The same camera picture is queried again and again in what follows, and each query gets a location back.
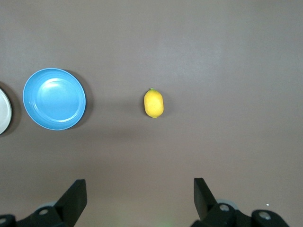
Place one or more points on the yellow lemon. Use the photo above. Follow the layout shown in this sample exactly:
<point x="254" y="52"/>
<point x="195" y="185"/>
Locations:
<point x="154" y="104"/>

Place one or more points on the beige plate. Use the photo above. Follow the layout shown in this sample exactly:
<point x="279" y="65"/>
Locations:
<point x="4" y="111"/>

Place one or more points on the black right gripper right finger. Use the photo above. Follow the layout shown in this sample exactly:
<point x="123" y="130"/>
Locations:
<point x="204" y="203"/>

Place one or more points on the brown table cover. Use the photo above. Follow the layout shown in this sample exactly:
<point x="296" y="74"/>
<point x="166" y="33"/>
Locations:
<point x="213" y="71"/>

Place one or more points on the blue plate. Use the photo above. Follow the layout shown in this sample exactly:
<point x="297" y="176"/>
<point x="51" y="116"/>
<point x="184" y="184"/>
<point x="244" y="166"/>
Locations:
<point x="54" y="99"/>

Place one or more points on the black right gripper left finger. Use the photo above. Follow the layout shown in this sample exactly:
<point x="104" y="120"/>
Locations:
<point x="71" y="203"/>

